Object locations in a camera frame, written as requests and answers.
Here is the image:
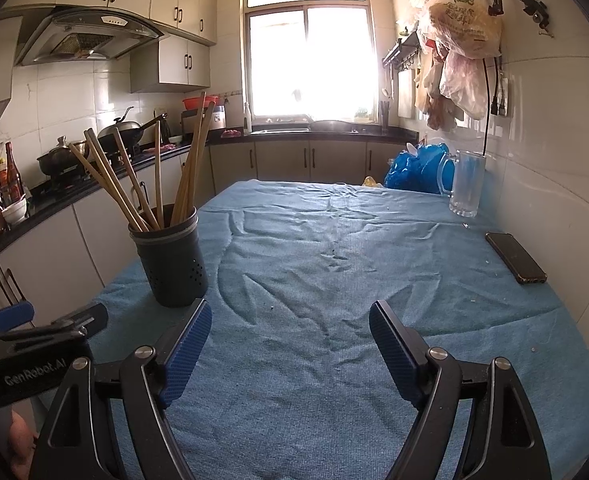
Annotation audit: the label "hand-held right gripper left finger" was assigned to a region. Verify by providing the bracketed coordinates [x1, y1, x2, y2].
[32, 298, 213, 480]

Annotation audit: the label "black wall shelf rack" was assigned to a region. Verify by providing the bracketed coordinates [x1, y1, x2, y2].
[381, 32, 422, 69]

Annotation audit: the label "clear glass mug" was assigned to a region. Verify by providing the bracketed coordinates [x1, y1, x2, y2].
[437, 150, 488, 218]

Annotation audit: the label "printed hanging plastic bag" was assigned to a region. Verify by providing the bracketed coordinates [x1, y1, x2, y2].
[419, 0, 504, 58]

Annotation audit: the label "blue table cloth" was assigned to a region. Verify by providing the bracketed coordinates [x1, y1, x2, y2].
[39, 180, 589, 480]

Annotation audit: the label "steel cooking pot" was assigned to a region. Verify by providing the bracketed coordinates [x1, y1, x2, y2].
[37, 136, 88, 177]

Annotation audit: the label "beige upper kitchen cabinets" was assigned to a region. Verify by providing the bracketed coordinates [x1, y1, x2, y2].
[0, 0, 220, 128]

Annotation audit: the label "thick wooden chopstick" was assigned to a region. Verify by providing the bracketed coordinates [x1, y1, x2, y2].
[182, 103, 217, 223]
[170, 91, 208, 227]
[83, 128, 151, 232]

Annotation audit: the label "white wall socket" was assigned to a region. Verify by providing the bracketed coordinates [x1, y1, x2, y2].
[489, 75, 510, 117]

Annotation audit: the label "beige kitchen cabinets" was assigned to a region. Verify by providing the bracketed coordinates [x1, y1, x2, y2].
[0, 137, 417, 341]
[0, 0, 220, 128]

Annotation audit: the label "black gas stove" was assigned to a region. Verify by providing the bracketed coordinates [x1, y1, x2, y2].
[39, 145, 142, 187]

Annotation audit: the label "beige lower kitchen cabinets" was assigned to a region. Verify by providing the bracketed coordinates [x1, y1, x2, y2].
[0, 137, 417, 341]

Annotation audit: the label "white mortar bowl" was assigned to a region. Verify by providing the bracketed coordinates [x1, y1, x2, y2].
[0, 196, 29, 225]

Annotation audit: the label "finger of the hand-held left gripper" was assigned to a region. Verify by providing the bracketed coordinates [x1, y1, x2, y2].
[0, 302, 36, 334]
[49, 304, 109, 338]

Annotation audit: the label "black power cable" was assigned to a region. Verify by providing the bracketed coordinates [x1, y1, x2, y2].
[481, 57, 501, 158]

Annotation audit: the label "group of sauce bottles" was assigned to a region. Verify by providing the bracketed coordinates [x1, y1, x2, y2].
[0, 142, 26, 208]

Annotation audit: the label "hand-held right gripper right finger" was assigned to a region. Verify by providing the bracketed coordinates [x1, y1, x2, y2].
[369, 300, 552, 480]

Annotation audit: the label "white cutting board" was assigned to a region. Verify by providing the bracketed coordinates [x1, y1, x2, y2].
[397, 67, 416, 119]

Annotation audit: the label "dark grey utensil holder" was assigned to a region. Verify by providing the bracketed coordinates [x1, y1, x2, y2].
[128, 203, 210, 308]

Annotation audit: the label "red plastic basin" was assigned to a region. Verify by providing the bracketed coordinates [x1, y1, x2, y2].
[183, 94, 222, 112]

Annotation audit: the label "black kitchen countertop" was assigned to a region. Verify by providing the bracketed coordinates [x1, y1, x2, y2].
[0, 127, 419, 276]

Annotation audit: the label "black smartphone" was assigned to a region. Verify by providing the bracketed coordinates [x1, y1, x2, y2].
[485, 231, 548, 286]

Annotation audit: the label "blue plastic bag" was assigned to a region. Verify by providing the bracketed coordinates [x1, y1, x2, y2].
[385, 142, 452, 196]

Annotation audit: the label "kitchen window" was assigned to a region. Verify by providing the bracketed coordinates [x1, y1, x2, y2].
[242, 0, 379, 127]

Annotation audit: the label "person's left hand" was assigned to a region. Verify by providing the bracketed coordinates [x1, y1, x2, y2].
[7, 405, 39, 480]

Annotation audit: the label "black wok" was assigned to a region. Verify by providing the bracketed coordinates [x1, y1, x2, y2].
[97, 106, 168, 153]

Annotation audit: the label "steel rice cooker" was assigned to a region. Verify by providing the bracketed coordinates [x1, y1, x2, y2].
[182, 105, 228, 134]

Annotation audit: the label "steel range hood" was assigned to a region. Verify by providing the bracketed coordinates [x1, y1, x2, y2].
[14, 6, 168, 67]

